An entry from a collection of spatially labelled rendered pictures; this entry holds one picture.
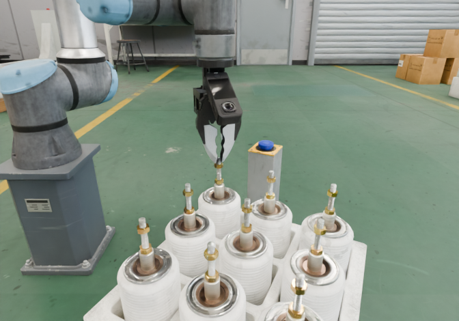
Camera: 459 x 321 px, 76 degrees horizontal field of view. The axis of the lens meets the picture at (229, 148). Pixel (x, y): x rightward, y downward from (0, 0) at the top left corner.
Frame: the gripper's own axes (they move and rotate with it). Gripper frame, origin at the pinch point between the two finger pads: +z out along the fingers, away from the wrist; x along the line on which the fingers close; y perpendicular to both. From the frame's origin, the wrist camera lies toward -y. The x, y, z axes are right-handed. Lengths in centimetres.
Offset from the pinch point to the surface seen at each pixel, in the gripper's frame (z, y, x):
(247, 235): 6.8, -17.3, 0.4
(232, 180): 35, 50, -21
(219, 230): 15.5, -3.9, 1.3
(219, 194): 8.7, -0.5, 0.2
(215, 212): 10.9, -3.6, 2.1
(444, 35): -19, 197, -322
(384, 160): 35, 46, -99
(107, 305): 16.7, -15.0, 24.0
